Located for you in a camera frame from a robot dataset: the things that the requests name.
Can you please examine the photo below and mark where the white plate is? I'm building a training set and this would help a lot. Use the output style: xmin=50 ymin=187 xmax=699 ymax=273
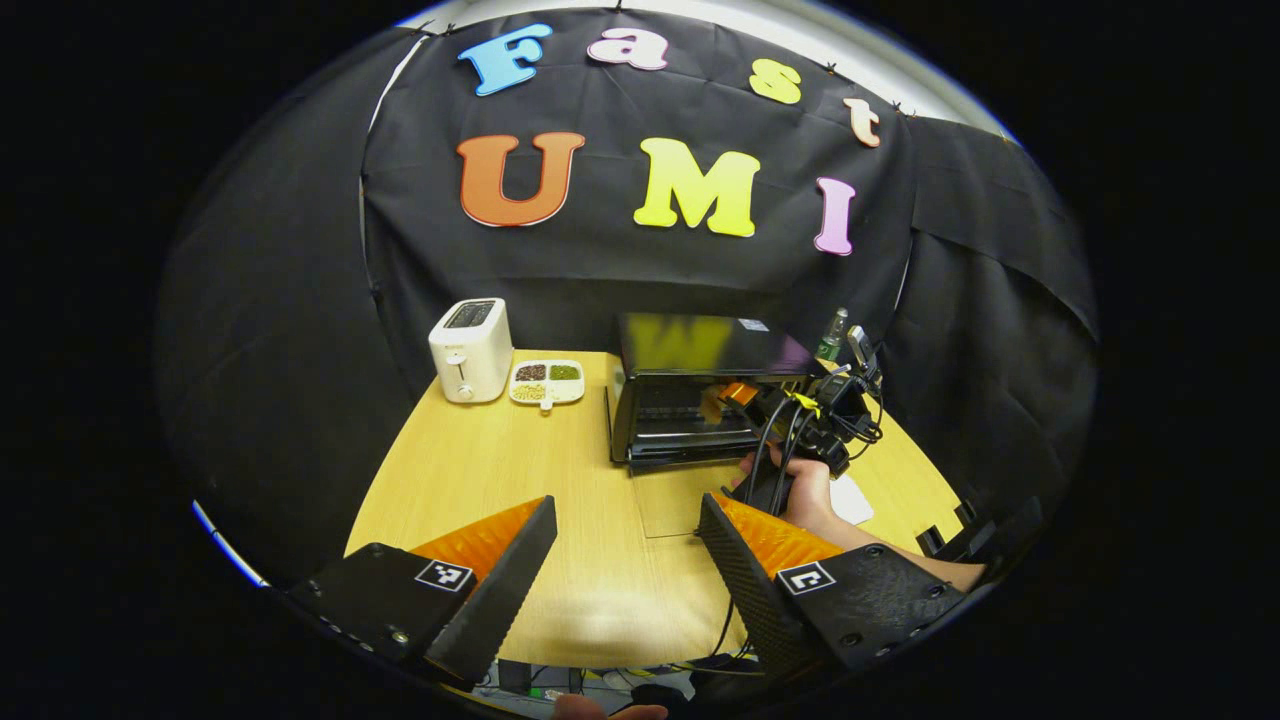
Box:
xmin=828 ymin=472 xmax=877 ymax=527

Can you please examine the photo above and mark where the black rounded object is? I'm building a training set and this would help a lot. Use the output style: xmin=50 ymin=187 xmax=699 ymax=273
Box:
xmin=628 ymin=682 xmax=693 ymax=715

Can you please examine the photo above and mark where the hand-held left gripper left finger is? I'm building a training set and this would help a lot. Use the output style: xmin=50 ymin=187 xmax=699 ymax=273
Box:
xmin=285 ymin=494 xmax=560 ymax=691

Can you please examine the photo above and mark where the black backdrop cloth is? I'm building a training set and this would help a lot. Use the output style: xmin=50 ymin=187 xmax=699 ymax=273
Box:
xmin=154 ymin=8 xmax=1101 ymax=593

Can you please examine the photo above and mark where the white divided snack dish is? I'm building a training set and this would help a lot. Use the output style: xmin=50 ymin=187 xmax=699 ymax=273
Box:
xmin=507 ymin=359 xmax=587 ymax=414

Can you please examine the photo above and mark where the black cable bundle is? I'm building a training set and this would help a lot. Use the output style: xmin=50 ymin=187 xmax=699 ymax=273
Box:
xmin=478 ymin=597 xmax=773 ymax=703

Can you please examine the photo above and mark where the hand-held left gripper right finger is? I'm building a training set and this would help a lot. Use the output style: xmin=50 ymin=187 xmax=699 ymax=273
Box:
xmin=696 ymin=491 xmax=968 ymax=683

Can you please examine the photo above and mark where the black electric oven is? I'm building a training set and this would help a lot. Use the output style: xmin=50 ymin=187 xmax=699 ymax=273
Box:
xmin=604 ymin=311 xmax=833 ymax=540

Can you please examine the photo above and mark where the white toaster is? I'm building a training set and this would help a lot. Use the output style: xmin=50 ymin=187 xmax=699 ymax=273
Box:
xmin=427 ymin=297 xmax=515 ymax=405

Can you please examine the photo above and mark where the clear plastic water bottle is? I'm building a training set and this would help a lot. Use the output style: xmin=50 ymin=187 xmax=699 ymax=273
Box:
xmin=814 ymin=307 xmax=850 ymax=364

